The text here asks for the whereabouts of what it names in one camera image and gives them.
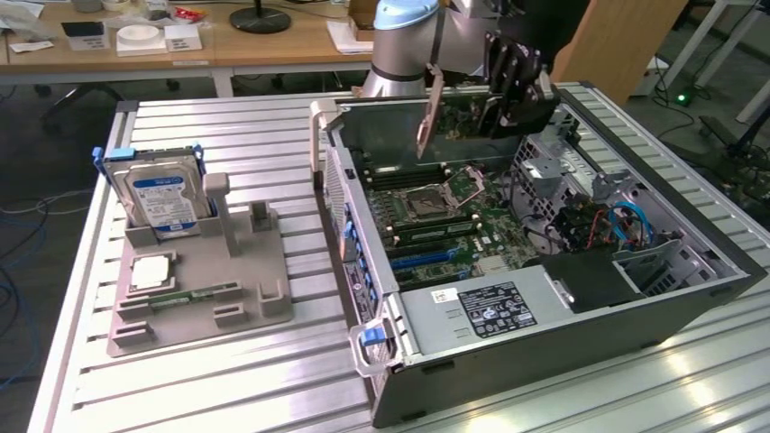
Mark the wooden cabinet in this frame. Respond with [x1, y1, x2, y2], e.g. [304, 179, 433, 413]
[550, 0, 687, 105]

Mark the white paper stack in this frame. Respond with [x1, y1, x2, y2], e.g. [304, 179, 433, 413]
[327, 20, 373, 55]

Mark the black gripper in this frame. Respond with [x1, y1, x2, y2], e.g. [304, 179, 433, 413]
[483, 30, 552, 132]

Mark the black round lamp base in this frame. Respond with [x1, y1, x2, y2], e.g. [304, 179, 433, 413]
[228, 0, 293, 33]

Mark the hard disk in blue carrier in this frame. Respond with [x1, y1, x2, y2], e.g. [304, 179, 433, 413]
[89, 142, 209, 240]

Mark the silver CPU chip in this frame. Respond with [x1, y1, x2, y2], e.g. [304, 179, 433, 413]
[129, 257, 173, 288]

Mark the black RAM stick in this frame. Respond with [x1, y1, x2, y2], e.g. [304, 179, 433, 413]
[396, 220, 473, 244]

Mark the black plastic shroud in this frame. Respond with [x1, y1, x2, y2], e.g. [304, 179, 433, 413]
[538, 252, 642, 312]

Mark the metal socket cover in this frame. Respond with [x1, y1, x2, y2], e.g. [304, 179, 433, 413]
[444, 164, 492, 202]

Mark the grey parts rack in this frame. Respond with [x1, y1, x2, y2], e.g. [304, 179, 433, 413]
[105, 170, 296, 360]

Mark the wooden desk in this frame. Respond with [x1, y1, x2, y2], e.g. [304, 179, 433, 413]
[0, 0, 377, 87]

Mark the grey metal disk bay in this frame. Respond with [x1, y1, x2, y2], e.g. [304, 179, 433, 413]
[612, 238, 723, 299]

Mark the CPU socket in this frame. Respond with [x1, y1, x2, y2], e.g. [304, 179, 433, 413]
[403, 184, 452, 222]

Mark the plain white box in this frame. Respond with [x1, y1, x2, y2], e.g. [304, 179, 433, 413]
[164, 24, 203, 53]

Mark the blue wire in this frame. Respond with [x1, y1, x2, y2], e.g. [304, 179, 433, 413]
[606, 205, 656, 247]

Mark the white desk frame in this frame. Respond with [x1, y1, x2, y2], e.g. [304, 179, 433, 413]
[660, 0, 770, 123]

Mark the open black PC case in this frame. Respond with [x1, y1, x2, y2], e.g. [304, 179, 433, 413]
[308, 80, 751, 429]

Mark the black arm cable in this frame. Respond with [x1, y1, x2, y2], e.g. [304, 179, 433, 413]
[431, 8, 447, 69]

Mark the green RAM stick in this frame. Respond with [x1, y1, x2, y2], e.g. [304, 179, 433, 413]
[147, 288, 217, 310]

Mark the white box black lid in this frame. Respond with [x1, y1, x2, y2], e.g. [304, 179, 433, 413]
[61, 21, 111, 51]

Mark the green graphics card metal bracket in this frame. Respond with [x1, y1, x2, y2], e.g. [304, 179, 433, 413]
[413, 62, 558, 160]

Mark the red wire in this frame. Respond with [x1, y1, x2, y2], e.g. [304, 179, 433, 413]
[588, 209, 610, 249]

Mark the grey power supply unit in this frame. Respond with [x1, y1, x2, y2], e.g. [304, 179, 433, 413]
[399, 265, 572, 357]

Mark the chipset heat sink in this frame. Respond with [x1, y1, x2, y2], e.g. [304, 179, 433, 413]
[477, 257, 516, 275]

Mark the green motherboard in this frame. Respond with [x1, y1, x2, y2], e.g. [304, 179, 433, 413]
[360, 155, 543, 290]

